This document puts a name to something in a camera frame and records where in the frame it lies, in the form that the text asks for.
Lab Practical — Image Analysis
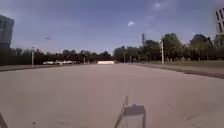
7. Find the grey pole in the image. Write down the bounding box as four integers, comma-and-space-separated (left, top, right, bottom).
31, 47, 35, 68

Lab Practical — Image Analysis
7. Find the white pole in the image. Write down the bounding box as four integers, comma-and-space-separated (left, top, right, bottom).
160, 39, 165, 65

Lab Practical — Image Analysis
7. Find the grey tall building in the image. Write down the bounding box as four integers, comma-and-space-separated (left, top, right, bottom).
0, 14, 15, 52

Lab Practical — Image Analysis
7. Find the white tall building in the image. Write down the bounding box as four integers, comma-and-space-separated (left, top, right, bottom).
214, 7, 224, 35

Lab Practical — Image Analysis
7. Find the low white structure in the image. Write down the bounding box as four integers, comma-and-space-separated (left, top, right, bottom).
97, 60, 116, 65

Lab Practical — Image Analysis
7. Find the row of parked vehicles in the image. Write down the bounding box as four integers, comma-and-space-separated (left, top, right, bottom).
42, 60, 77, 66

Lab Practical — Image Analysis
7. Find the lattice tower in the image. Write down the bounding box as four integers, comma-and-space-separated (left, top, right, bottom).
141, 32, 146, 47

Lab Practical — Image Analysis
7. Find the grass strip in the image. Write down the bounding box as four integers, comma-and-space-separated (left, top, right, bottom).
143, 59, 224, 70

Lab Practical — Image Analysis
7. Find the row of trees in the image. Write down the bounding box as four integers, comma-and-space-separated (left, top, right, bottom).
0, 32, 224, 66

